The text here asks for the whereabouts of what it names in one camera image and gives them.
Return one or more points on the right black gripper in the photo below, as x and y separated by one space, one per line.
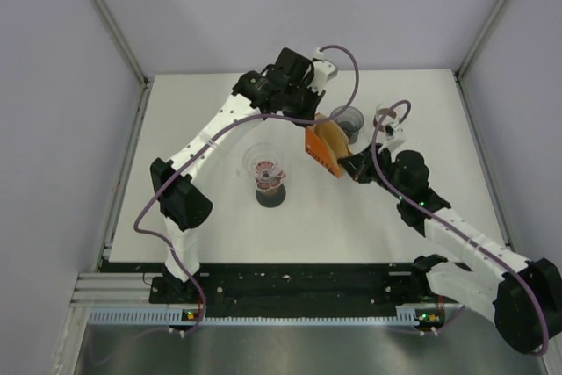
358 165

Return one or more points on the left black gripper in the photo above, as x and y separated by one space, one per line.
313 98

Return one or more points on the glass cup with brown band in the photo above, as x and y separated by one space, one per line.
384 116

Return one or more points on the orange coffee filter box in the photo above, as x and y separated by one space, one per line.
317 148

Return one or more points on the grey smoked plastic dripper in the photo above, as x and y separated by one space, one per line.
350 120

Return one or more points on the clear glass dripper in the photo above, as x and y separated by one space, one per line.
263 163

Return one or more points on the glass carafe with red rim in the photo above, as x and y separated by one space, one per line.
270 189

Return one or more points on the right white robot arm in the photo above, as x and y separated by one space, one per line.
521 297

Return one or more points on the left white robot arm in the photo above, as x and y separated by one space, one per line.
178 183

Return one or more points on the brown paper coffee filters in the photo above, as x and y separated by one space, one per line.
335 140

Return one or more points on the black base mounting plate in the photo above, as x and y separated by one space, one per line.
307 307

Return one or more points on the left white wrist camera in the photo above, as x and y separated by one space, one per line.
323 71

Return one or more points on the grey slotted cable duct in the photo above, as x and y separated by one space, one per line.
405 317

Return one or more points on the aluminium frame rail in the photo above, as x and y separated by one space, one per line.
110 289

